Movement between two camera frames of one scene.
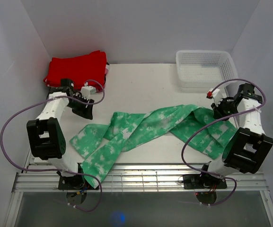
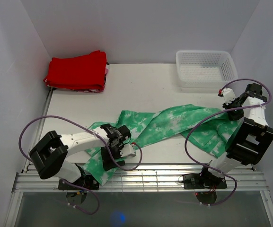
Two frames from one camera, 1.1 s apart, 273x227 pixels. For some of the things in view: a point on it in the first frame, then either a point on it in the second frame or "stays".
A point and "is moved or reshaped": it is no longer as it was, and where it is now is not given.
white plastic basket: x=205 y=69 stays
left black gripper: x=86 y=113 -> x=108 y=162
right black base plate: x=203 y=181 stays
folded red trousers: x=90 y=70 stays
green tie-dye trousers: x=206 y=130 is moved or reshaped
